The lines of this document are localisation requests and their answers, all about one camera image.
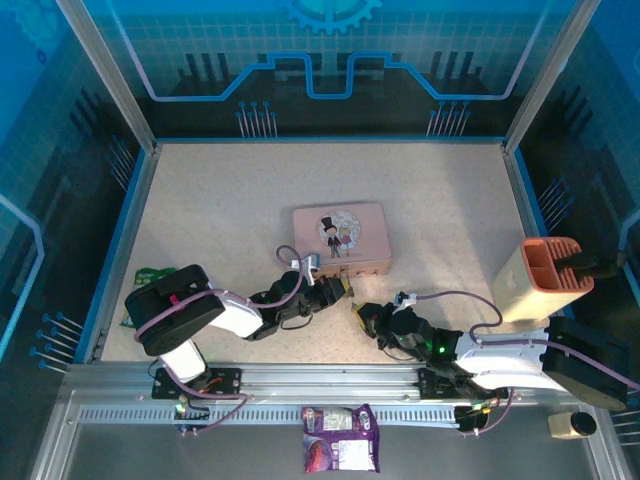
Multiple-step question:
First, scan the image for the aluminium extrusion rail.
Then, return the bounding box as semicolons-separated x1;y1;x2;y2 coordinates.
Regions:
59;363;599;402

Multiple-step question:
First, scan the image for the pink tin box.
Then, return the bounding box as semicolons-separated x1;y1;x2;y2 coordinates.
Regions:
292;201;395;279

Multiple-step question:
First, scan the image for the green snack bag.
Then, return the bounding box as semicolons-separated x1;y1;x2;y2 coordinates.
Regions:
120;266;179;329

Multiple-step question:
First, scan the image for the purple snack bag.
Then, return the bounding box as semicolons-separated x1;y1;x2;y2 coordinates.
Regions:
301;403;382;475

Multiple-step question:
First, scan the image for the aluminium side rail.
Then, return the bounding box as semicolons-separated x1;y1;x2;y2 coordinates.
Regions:
501;142;576;321
82;142;162;364

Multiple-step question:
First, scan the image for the slotted cable duct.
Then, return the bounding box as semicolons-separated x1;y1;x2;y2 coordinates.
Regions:
78;404;464;425

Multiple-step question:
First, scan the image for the black utensil handle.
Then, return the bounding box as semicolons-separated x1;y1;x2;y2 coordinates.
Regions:
552;252;627;281

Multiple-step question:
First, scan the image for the aluminium frame post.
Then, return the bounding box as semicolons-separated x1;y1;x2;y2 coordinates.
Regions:
503;0;587;152
55;0;157;152

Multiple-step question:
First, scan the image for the beige orange utensil holder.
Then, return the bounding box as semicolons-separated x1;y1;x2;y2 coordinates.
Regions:
491;236;596;324

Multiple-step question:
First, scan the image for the beige block with black cap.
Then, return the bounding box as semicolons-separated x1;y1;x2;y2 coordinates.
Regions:
546;410;599;441

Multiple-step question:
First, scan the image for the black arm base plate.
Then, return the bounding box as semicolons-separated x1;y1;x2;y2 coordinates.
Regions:
151;367;244;401
416;367;509;402

